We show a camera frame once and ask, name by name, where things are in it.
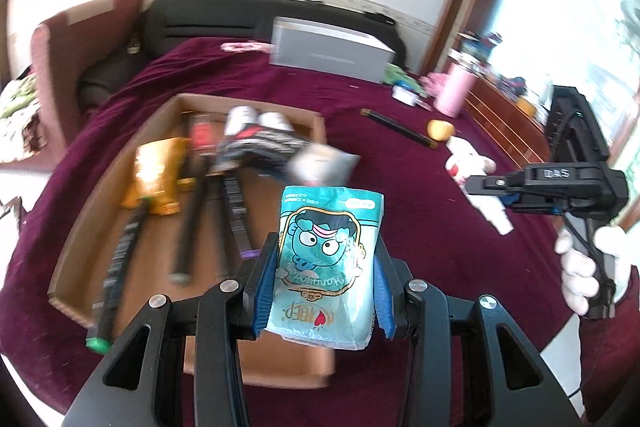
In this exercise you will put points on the red candle clear packet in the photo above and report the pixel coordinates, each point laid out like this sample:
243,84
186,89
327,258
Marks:
202,137

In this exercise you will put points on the green cloth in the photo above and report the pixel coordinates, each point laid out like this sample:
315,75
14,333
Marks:
395,74

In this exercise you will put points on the black sofa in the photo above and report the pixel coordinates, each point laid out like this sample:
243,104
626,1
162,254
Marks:
200,17

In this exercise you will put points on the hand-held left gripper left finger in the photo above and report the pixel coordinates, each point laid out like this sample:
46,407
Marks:
262,287

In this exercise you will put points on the black marker green cap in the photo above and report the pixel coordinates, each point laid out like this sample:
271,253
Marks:
120,267

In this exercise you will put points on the pink bottle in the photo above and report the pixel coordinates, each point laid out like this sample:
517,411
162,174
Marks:
452,92

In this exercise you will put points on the small white glue bottle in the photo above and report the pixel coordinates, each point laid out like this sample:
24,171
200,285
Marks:
405,94

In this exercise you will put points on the yellow tape roll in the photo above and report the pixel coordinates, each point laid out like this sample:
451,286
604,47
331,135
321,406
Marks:
439,130

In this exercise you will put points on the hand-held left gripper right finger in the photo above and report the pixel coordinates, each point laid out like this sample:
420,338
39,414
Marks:
382,307

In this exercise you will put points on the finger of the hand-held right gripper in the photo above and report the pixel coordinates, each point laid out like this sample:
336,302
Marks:
515,201
492,183

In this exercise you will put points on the black marker olive cap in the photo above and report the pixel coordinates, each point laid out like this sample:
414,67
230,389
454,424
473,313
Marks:
400,127

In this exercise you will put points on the yellow snack packet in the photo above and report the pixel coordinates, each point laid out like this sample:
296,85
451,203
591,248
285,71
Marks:
155,172

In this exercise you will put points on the floral patterned cloth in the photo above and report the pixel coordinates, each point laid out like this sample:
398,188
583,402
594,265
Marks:
15,122

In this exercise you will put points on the teal cartoon tissue packet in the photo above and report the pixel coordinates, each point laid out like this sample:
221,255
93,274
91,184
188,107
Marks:
325,267

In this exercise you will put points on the person's right forearm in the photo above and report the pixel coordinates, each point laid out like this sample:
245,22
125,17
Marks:
610,357

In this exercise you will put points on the wooden cabinet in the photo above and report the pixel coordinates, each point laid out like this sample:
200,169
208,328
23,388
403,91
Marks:
500,117

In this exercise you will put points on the white bottle green label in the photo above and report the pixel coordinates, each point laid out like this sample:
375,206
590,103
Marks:
240,119

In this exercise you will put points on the brown armchair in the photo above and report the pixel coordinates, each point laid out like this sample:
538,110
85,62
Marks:
60,72

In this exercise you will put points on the white packet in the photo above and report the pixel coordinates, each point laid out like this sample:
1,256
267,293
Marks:
320,164

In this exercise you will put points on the white bottle red print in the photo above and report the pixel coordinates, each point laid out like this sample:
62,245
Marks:
275,121

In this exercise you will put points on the person's right hand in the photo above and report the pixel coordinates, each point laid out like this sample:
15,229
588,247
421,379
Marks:
575,277

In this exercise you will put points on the grey rectangular box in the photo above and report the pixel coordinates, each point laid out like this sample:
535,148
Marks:
325,52

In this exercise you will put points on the black marker yellow cap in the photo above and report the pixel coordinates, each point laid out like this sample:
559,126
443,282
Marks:
192,217

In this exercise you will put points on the black patterned packet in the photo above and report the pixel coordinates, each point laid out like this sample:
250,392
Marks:
260,147

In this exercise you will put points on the shallow cardboard box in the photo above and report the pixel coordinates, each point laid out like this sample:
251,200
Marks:
150,267

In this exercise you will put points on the white plush toy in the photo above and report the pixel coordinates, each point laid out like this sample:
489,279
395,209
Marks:
467,159

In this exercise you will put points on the pink cloth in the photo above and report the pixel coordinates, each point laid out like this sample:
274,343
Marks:
432,83

